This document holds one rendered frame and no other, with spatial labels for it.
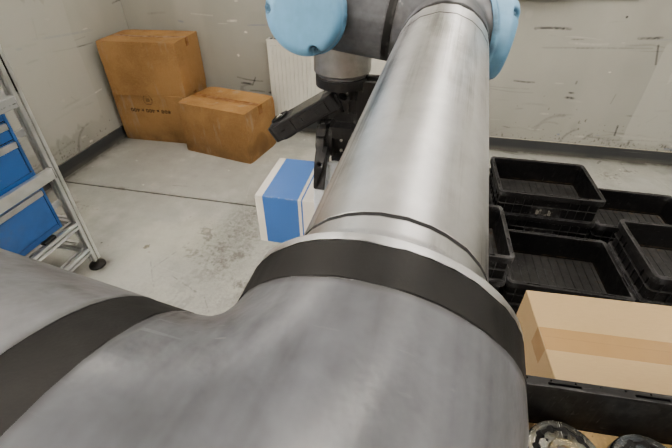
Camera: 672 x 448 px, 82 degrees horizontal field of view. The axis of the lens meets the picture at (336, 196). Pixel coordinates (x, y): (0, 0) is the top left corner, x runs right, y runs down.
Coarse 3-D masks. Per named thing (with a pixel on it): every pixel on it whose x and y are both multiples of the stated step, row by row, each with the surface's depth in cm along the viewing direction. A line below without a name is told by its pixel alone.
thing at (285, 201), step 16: (288, 160) 67; (304, 160) 67; (272, 176) 63; (288, 176) 63; (304, 176) 63; (256, 192) 59; (272, 192) 59; (288, 192) 59; (304, 192) 59; (272, 208) 59; (288, 208) 58; (304, 208) 58; (272, 224) 61; (288, 224) 60; (304, 224) 60; (272, 240) 63
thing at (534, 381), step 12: (528, 384) 55; (540, 384) 55; (552, 384) 56; (564, 384) 55; (576, 384) 55; (588, 384) 55; (600, 396) 54; (612, 396) 54; (624, 396) 54; (636, 396) 55; (648, 396) 54; (660, 396) 54; (528, 444) 49
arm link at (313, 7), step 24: (288, 0) 33; (312, 0) 33; (336, 0) 32; (360, 0) 34; (384, 0) 33; (288, 24) 34; (312, 24) 34; (336, 24) 33; (360, 24) 34; (288, 48) 36; (312, 48) 35; (336, 48) 38; (360, 48) 36
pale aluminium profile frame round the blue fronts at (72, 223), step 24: (0, 48) 143; (0, 72) 145; (24, 96) 154; (24, 120) 155; (48, 168) 166; (24, 192) 156; (72, 216) 183; (48, 240) 172; (72, 240) 200; (72, 264) 186; (96, 264) 202
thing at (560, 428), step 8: (536, 424) 57; (544, 424) 57; (552, 424) 57; (560, 424) 57; (536, 432) 57; (544, 432) 57; (552, 432) 57; (560, 432) 56; (568, 432) 57; (576, 432) 56; (536, 440) 56; (544, 440) 55; (576, 440) 55; (584, 440) 55
